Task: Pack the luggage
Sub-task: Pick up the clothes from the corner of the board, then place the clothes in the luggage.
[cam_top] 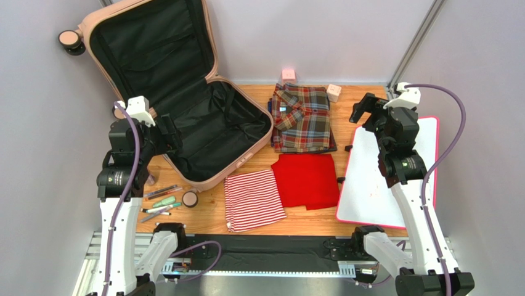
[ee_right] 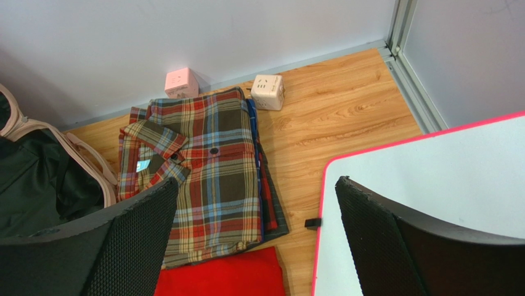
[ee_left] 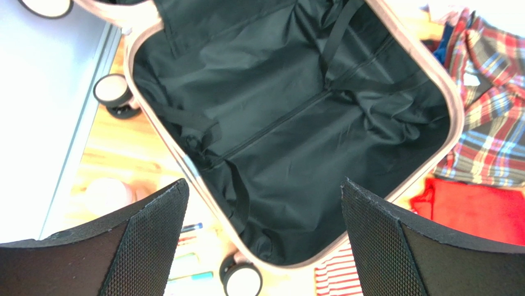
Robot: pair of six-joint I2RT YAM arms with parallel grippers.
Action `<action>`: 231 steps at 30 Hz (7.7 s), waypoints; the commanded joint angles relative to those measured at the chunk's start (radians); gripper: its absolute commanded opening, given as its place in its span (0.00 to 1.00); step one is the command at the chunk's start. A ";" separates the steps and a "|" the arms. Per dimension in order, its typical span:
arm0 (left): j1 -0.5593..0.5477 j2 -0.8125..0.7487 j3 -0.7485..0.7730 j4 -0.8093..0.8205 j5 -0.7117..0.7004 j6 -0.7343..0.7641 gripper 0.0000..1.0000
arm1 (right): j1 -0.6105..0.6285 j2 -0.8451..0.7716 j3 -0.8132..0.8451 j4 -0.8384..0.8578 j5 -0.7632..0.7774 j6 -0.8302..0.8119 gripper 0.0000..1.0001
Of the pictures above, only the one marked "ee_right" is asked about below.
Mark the blue plaid shirt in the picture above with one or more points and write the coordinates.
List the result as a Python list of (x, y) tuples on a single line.
[(254, 132)]

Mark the pink suitcase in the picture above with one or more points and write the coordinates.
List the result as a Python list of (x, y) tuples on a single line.
[(48, 177)]

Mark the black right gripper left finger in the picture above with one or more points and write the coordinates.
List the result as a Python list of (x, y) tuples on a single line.
[(118, 250)]

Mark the multicolour plaid shirt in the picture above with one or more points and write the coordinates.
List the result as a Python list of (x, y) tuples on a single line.
[(205, 143)]

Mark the red folded cloth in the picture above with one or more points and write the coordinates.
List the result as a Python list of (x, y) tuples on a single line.
[(251, 273)]

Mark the white board pink edge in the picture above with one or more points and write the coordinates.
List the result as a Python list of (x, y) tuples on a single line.
[(471, 175)]

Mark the black board clip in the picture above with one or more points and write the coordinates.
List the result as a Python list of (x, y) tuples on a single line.
[(313, 224)]

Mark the dark pinstripe shirt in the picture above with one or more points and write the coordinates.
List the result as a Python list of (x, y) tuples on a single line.
[(282, 225)]

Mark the red black plaid shirt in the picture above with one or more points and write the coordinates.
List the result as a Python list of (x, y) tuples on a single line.
[(268, 213)]

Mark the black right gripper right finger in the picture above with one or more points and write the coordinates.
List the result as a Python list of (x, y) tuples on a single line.
[(398, 250)]

